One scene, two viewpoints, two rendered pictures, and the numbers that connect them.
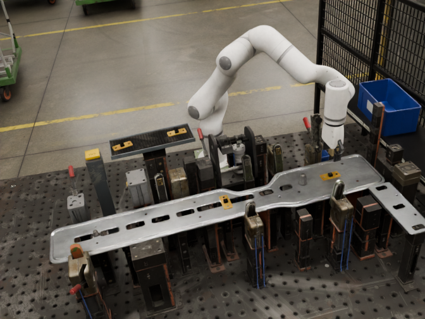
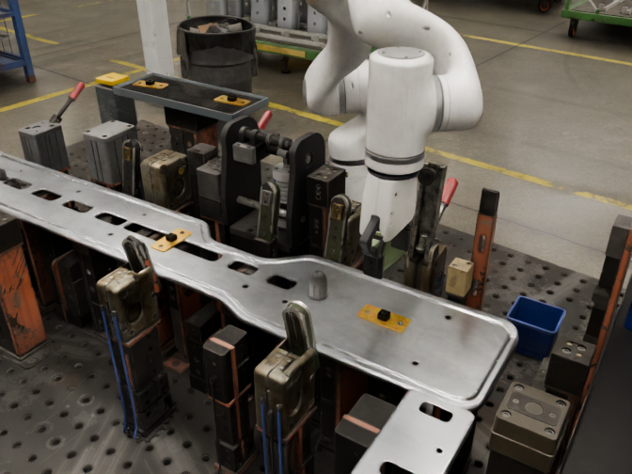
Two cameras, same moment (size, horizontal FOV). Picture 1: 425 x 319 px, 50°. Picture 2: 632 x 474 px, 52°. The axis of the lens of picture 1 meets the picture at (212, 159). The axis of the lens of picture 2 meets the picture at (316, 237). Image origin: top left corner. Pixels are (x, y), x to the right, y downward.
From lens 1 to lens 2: 1.41 m
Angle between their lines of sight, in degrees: 37
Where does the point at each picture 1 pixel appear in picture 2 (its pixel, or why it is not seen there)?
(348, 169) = (438, 335)
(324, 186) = (339, 325)
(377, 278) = not seen: outside the picture
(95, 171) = (105, 108)
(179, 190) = (150, 187)
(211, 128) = (338, 142)
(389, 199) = (406, 444)
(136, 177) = (106, 129)
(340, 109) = (381, 124)
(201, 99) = (314, 68)
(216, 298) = (70, 394)
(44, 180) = not seen: hidden behind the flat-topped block
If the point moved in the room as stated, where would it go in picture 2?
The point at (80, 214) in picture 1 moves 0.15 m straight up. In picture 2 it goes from (31, 148) to (17, 89)
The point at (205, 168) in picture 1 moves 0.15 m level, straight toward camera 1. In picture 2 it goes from (205, 172) to (146, 196)
